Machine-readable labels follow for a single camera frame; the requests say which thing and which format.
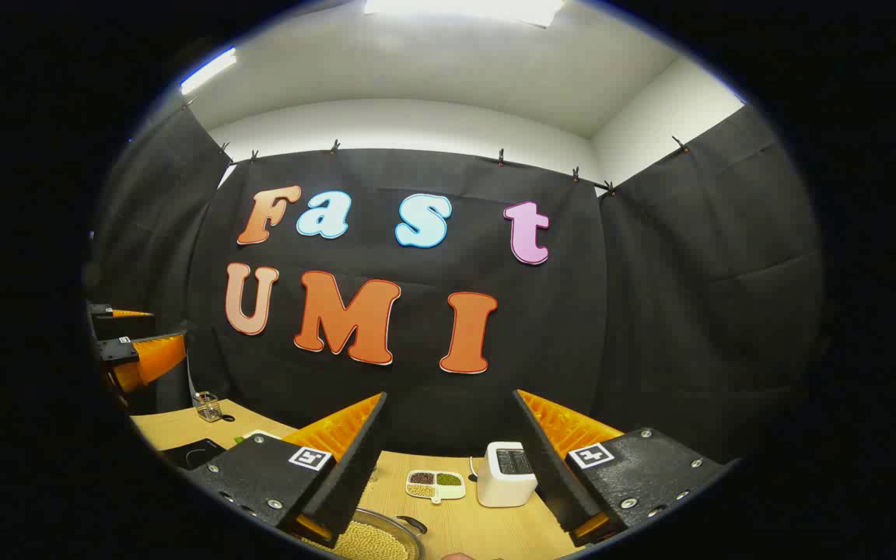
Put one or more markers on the white divided dish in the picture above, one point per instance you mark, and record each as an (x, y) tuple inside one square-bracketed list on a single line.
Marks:
[(436, 491)]

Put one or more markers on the ceiling light panel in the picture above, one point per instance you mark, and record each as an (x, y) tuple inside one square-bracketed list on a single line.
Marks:
[(463, 9)]

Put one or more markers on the row of backdrop clips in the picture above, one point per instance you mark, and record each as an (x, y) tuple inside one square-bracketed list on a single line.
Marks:
[(501, 156)]

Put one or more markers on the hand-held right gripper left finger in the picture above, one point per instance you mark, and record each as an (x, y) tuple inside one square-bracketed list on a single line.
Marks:
[(355, 474)]

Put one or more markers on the large pile of soybeans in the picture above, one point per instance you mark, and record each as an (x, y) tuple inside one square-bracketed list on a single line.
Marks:
[(366, 543)]

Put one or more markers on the heap of green mung beans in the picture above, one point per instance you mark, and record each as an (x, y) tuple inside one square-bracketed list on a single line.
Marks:
[(449, 479)]

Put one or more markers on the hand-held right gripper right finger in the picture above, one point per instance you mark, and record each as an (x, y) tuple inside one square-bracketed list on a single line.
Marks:
[(549, 467)]

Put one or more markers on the black backdrop cloth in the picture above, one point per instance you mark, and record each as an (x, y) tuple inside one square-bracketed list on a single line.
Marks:
[(650, 311)]

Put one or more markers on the white toaster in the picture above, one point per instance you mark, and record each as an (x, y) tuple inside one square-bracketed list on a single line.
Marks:
[(504, 486)]

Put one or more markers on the black induction cooktop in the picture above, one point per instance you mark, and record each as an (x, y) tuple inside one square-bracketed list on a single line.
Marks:
[(195, 453)]

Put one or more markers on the sandwich with lettuce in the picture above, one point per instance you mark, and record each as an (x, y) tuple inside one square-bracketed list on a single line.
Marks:
[(261, 434)]

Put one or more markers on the heap of red beans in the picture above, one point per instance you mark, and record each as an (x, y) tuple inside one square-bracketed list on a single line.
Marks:
[(421, 477)]

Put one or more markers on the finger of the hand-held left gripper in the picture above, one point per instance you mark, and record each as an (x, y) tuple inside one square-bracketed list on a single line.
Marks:
[(125, 327), (117, 348)]

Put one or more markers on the small heap of soybeans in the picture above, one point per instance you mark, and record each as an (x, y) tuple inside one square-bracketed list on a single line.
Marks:
[(421, 491)]

